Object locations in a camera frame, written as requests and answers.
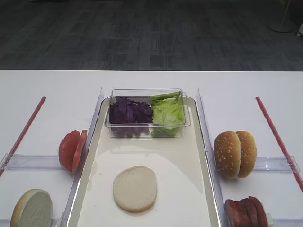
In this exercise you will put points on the white metal tray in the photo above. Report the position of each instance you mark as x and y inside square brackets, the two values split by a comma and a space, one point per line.
[184, 191]

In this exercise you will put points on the clear plastic container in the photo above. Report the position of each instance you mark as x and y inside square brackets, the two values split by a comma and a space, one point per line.
[142, 95]

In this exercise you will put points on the bottom bun on tray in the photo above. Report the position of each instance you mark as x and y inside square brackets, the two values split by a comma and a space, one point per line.
[135, 189]

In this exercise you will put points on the shredded purple cabbage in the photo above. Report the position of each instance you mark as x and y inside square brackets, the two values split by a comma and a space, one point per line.
[126, 111]

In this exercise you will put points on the upper right clear holder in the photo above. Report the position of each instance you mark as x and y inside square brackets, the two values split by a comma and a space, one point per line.
[276, 164]

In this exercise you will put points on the stack of meat patties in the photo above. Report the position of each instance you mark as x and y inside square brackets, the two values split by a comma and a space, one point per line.
[248, 212]

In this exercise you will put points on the right long clear divider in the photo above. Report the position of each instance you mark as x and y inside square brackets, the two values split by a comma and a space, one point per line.
[214, 177]

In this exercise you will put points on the right red strip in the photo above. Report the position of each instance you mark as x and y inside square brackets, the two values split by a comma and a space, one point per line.
[279, 139]

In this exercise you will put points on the green lettuce pile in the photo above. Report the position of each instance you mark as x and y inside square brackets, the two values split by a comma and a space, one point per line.
[174, 95]

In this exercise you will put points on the red strip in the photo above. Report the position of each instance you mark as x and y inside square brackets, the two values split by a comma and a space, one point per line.
[23, 134]
[279, 139]

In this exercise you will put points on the standing bottom bun left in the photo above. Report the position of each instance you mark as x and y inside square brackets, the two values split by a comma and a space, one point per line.
[33, 209]

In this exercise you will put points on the left red strip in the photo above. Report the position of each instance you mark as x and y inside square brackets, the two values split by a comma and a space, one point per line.
[23, 134]

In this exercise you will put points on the upper left clear holder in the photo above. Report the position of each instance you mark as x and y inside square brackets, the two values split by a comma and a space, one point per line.
[30, 162]

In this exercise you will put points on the green lettuce leaf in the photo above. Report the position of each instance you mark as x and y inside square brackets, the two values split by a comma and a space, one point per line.
[168, 112]

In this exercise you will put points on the sesame bun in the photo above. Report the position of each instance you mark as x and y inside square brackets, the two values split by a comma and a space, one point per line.
[227, 154]
[248, 153]

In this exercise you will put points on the sesame top bun front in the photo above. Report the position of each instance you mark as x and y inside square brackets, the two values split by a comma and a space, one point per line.
[227, 154]

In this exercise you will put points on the clear holder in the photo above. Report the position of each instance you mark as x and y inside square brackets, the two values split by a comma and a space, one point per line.
[276, 164]
[30, 162]

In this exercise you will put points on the sesame top bun rear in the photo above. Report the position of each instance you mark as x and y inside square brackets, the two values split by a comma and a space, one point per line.
[248, 153]

